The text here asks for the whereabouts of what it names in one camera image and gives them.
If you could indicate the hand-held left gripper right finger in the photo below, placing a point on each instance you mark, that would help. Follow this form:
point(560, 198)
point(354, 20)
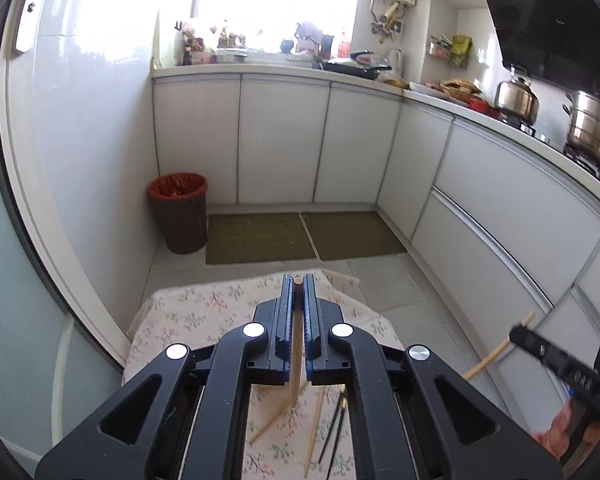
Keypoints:
point(310, 310)

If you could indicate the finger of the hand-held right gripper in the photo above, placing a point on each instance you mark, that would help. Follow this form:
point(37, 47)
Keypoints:
point(555, 357)

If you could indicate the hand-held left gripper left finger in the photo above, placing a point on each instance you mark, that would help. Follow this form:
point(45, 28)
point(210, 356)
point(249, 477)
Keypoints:
point(286, 310)

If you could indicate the black chopstick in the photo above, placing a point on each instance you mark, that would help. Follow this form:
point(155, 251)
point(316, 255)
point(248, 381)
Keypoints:
point(332, 430)
point(337, 442)

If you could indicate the person's right hand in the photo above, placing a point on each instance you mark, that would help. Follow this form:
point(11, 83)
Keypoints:
point(555, 430)

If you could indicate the olive floor mat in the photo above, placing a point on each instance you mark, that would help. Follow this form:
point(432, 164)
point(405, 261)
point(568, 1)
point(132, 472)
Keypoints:
point(255, 237)
point(352, 235)

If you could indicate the floral tablecloth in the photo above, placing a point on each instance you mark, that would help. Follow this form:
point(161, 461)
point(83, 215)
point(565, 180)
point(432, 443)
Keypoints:
point(195, 310)

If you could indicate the dark trash bin red liner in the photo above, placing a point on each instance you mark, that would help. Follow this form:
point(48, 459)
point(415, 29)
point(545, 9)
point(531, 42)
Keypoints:
point(177, 212)

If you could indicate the white kitchen base cabinets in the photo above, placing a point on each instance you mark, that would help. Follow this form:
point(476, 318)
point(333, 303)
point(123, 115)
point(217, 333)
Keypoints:
point(280, 135)

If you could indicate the stainless steel steamer pot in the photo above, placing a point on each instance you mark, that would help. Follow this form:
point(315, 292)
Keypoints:
point(592, 125)

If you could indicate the black frying pan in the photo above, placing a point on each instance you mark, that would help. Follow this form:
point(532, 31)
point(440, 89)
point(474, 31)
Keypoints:
point(355, 67)

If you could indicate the white plate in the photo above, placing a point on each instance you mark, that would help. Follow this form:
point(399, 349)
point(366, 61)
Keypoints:
point(422, 87)

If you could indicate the small stainless steel pot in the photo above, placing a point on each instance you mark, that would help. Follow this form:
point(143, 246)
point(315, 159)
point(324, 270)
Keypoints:
point(517, 100)

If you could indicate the stainless steel basin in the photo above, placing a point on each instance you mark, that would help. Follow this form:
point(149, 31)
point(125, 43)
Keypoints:
point(230, 55)

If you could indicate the white electric kettle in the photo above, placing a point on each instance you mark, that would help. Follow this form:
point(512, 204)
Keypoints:
point(396, 61)

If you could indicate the red drink bottle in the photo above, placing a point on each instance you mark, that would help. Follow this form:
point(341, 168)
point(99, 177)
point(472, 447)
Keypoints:
point(344, 45)

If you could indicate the basket of food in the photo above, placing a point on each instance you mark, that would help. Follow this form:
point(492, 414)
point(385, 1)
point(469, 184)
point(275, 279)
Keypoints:
point(460, 88)

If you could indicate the frosted glass sliding door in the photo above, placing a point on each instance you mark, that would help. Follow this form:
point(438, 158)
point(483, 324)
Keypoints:
point(10, 310)

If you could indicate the pale crumpled cloth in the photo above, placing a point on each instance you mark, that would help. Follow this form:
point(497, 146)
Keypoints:
point(307, 32)

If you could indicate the group of small condiment jars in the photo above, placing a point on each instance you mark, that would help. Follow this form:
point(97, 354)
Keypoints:
point(197, 45)

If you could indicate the white cutting board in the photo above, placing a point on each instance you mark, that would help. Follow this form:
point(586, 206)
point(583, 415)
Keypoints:
point(165, 35)

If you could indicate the yellow green packet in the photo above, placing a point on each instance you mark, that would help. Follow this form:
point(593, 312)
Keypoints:
point(461, 50)

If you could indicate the kitchen window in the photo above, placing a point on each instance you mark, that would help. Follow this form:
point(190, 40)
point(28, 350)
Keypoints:
point(280, 5)

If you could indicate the black range hood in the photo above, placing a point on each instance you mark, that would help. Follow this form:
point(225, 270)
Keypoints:
point(555, 15)

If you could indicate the metal wall rack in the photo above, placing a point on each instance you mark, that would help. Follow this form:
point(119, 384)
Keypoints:
point(440, 50)

